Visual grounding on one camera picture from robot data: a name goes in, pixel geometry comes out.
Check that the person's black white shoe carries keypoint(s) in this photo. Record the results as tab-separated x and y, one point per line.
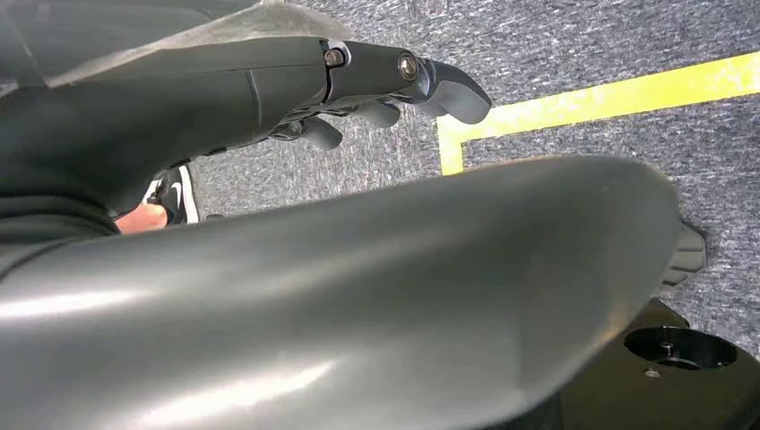
178	196

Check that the ribbed grey robot foot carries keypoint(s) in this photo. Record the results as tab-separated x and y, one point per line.
686	256

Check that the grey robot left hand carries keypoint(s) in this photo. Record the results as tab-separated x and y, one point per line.
178	107

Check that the smooth grey robot leg shell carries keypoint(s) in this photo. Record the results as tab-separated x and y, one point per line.
368	297

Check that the yellow floor tape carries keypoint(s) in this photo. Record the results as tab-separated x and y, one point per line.
594	101

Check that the person's ankle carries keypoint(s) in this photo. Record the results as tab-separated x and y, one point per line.
141	219

